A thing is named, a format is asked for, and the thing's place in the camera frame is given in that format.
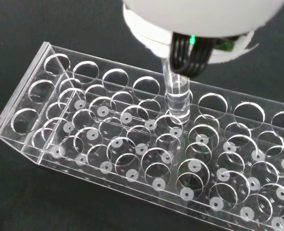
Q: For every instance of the clear acrylic test tube rack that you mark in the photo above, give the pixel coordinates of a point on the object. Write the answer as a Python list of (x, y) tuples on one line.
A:
[(132, 115)]

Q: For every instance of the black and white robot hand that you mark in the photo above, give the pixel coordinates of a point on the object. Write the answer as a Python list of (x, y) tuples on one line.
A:
[(192, 16)]

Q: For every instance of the black scalloped bench cloth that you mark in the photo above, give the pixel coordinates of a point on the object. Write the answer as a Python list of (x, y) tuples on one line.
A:
[(36, 204)]

